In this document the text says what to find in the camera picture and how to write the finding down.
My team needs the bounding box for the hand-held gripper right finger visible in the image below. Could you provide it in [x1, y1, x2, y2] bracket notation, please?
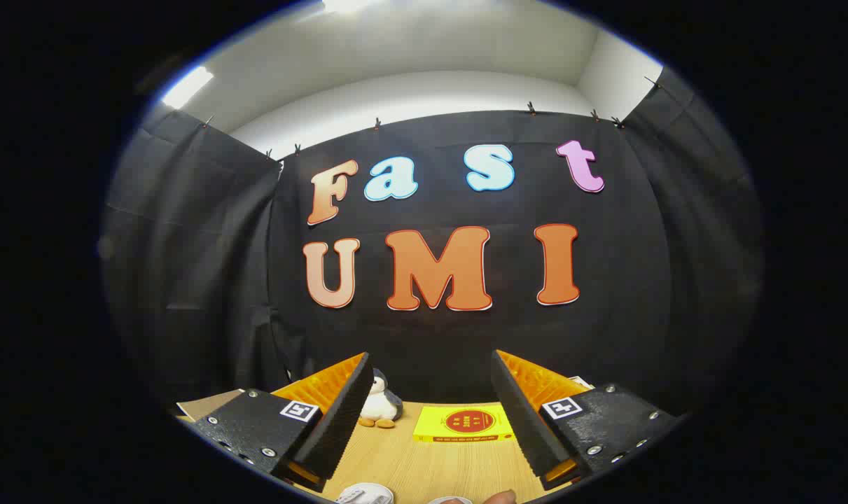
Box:
[492, 349, 680, 491]

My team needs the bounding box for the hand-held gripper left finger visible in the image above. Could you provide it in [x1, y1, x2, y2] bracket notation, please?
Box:
[189, 352, 374, 493]

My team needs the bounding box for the penguin plush toy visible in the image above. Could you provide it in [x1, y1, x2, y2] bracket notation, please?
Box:
[359, 369, 404, 429]

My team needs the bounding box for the yellow book with red circle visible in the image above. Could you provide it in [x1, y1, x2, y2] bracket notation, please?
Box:
[413, 404, 515, 443]

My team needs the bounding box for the row of small backdrop clips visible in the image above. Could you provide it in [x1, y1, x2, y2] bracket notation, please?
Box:
[201, 76, 666, 163]

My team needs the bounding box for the ceiling light panel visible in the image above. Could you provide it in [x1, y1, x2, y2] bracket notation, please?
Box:
[162, 66, 215, 110]

